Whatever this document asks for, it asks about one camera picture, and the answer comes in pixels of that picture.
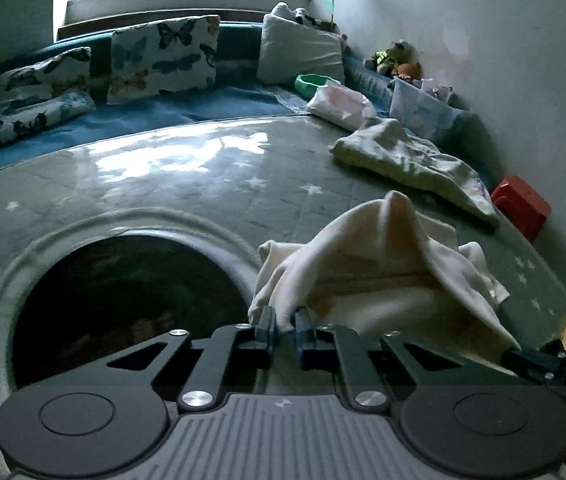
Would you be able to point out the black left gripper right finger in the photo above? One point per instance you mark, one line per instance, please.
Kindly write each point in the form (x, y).
(453, 413)

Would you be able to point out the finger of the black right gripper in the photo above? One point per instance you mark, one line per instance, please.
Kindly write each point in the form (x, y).
(543, 368)

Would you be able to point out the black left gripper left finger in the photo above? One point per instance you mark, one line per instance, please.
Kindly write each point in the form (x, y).
(106, 416)

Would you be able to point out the cream white fleece garment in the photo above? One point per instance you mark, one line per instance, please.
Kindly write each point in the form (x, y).
(382, 266)

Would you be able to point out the red plastic stool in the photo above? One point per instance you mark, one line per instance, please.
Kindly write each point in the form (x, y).
(522, 205)

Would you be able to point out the green floral folded cloth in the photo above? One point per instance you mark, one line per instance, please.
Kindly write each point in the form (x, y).
(382, 145)

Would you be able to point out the clear plastic storage box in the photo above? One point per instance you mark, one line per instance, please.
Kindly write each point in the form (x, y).
(424, 115)

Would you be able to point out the butterfly pillow far left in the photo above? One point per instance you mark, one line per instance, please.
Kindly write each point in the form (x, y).
(36, 97)

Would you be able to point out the orange plush toy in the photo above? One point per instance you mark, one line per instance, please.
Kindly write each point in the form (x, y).
(408, 71)

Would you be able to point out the blue sofa bed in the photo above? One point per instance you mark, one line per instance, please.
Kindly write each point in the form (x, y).
(237, 93)

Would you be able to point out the pink white folded cloth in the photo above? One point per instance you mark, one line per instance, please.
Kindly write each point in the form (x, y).
(341, 106)

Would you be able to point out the green plush toy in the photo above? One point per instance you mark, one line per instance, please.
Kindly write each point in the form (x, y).
(386, 62)

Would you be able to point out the butterfly pillow upright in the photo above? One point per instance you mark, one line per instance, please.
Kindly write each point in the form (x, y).
(163, 57)

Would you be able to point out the green plastic bowl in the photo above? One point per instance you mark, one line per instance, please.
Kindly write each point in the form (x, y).
(307, 84)

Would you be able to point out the plain white pillow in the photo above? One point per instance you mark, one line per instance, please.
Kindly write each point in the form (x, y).
(289, 49)

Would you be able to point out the white grey plush toy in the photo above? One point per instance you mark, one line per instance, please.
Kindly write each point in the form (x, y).
(298, 15)

